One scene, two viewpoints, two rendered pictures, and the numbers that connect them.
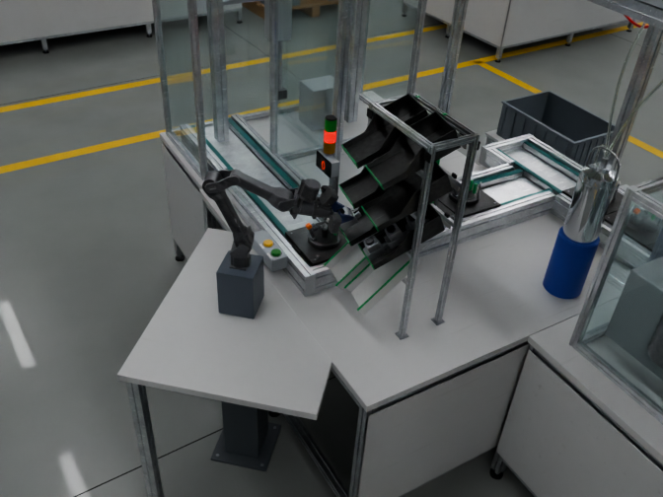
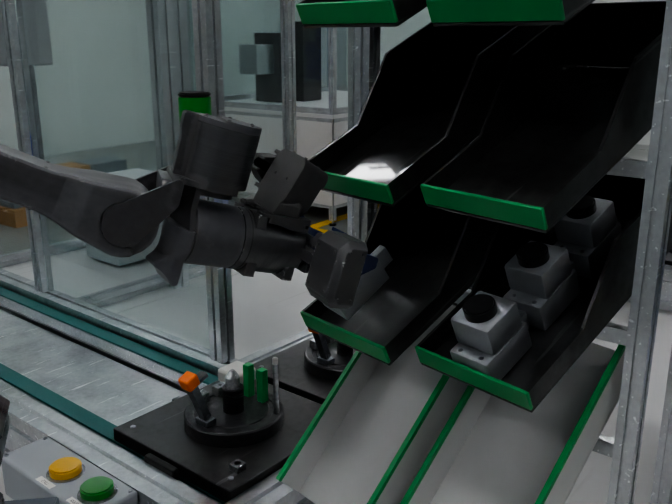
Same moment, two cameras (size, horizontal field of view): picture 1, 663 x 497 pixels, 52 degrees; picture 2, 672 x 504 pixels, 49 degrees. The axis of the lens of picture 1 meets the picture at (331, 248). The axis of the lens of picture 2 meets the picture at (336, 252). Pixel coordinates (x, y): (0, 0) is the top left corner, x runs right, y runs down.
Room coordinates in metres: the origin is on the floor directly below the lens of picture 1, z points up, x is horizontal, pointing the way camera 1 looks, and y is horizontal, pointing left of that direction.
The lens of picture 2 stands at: (1.31, 0.19, 1.50)
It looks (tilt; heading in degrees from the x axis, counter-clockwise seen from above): 16 degrees down; 342
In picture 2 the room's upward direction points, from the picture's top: straight up
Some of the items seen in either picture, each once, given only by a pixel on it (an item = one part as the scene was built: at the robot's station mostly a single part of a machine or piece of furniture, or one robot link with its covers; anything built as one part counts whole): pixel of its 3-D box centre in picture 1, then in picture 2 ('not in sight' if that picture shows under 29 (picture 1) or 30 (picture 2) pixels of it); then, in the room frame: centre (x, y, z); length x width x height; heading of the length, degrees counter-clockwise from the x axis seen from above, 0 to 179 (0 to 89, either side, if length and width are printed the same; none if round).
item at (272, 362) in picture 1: (254, 310); not in sight; (1.94, 0.28, 0.84); 0.90 x 0.70 x 0.03; 171
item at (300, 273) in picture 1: (261, 225); (37, 436); (2.41, 0.31, 0.91); 0.89 x 0.06 x 0.11; 33
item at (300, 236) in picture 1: (324, 241); (234, 427); (2.26, 0.03, 0.96); 0.24 x 0.24 x 0.02; 33
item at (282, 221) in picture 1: (295, 213); (125, 392); (2.52, 0.17, 0.91); 0.84 x 0.28 x 0.10; 33
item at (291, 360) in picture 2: not in sight; (346, 339); (2.39, -0.18, 1.01); 0.24 x 0.24 x 0.13; 33
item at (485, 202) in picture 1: (465, 189); not in sight; (2.66, -0.60, 1.01); 0.24 x 0.24 x 0.13; 33
